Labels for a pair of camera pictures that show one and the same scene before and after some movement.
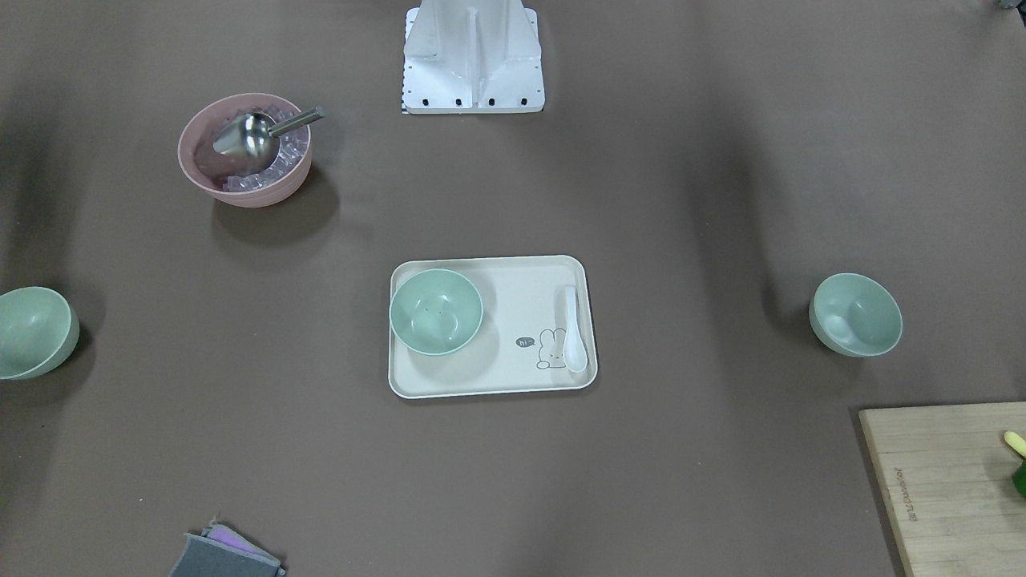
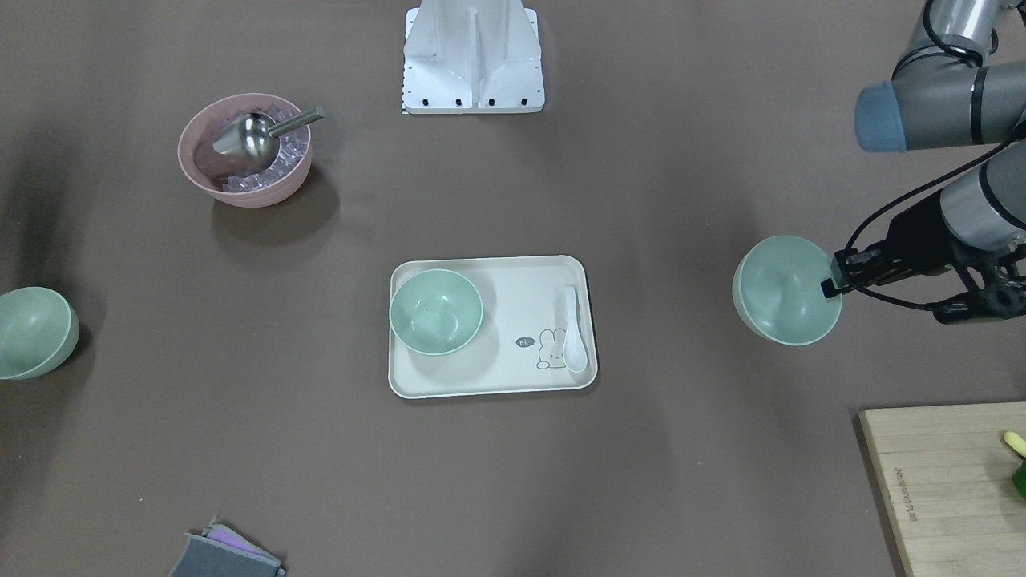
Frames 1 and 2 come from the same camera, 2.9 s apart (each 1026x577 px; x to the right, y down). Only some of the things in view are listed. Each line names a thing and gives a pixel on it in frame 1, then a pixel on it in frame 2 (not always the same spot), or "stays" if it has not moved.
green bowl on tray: x=436 y=311 stays
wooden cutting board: x=947 y=471 stays
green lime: x=1019 y=478 stays
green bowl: x=855 y=315 -> x=777 y=291
